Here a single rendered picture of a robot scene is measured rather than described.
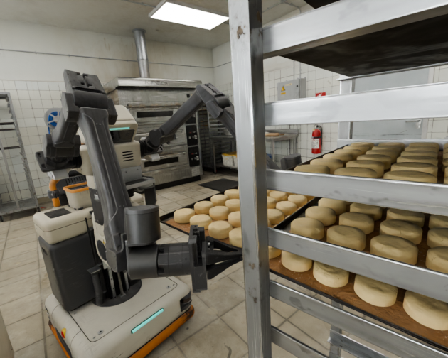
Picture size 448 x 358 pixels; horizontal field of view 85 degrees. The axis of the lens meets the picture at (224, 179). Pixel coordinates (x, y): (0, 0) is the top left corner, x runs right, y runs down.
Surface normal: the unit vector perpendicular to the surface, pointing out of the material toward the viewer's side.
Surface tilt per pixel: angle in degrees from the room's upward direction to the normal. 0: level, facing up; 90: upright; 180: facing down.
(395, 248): 0
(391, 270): 90
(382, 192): 90
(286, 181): 90
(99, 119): 54
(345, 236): 0
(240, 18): 90
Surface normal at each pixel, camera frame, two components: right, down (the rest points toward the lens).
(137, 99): 0.62, 0.15
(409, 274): -0.65, 0.22
